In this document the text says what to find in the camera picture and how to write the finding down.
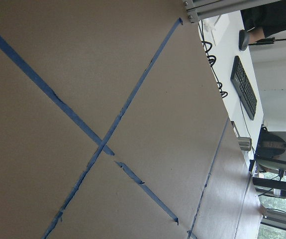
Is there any black keyboard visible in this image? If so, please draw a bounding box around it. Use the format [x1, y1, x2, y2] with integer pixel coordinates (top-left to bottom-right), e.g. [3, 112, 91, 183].
[230, 55, 257, 120]

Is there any black computer mouse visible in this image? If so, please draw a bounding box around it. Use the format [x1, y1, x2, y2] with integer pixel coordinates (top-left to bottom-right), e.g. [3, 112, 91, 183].
[238, 29, 250, 51]

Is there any aluminium frame post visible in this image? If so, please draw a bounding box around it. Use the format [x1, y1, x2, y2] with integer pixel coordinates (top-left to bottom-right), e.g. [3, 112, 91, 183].
[182, 0, 276, 23]

